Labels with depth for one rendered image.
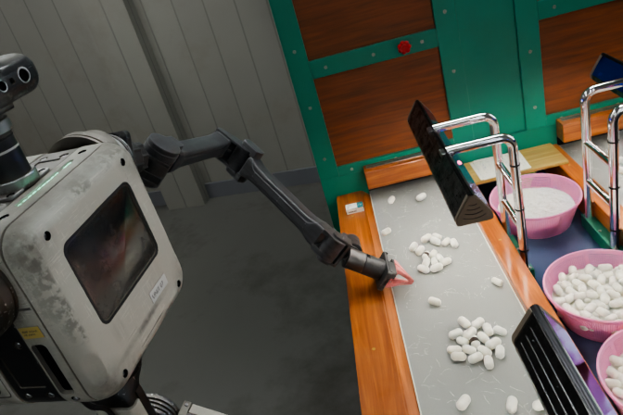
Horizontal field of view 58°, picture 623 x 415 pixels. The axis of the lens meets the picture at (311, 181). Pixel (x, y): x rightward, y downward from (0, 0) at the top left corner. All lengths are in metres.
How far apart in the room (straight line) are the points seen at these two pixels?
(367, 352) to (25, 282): 0.81
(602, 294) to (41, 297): 1.20
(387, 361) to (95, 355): 0.69
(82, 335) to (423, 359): 0.78
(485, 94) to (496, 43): 0.18
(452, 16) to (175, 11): 2.24
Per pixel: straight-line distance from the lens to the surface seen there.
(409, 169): 1.96
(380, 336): 1.42
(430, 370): 1.36
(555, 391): 0.85
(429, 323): 1.46
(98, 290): 0.94
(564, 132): 2.07
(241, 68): 3.71
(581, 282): 1.54
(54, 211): 0.88
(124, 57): 3.87
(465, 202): 1.21
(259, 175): 1.56
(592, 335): 1.48
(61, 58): 4.26
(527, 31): 1.97
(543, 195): 1.90
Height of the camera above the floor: 1.73
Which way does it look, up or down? 26 degrees down
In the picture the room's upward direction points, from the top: 17 degrees counter-clockwise
